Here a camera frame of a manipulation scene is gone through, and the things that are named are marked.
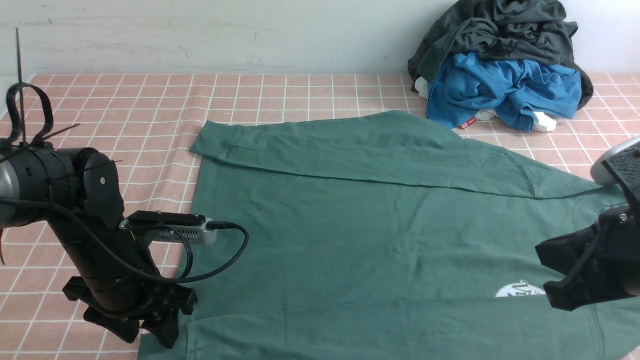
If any pink checkered tablecloth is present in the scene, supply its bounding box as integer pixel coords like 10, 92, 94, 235
0, 73, 640, 360

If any blue crumpled garment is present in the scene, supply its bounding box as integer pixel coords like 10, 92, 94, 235
426, 52, 582, 132

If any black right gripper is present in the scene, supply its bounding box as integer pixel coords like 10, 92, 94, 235
535, 206, 639, 312

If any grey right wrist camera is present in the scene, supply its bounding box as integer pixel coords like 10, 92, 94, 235
590, 136, 640, 191

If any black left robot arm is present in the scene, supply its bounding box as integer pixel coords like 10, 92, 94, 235
1, 146, 198, 349

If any dark grey crumpled garment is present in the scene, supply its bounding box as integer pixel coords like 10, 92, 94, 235
407, 0, 594, 109

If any black cable tie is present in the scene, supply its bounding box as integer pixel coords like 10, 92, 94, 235
0, 27, 79, 150

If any green long-sleeve top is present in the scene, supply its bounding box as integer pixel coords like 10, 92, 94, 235
137, 110, 640, 360

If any black camera cable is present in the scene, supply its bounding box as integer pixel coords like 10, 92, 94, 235
0, 197, 250, 285

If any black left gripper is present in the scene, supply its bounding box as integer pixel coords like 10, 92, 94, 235
48, 200, 198, 349

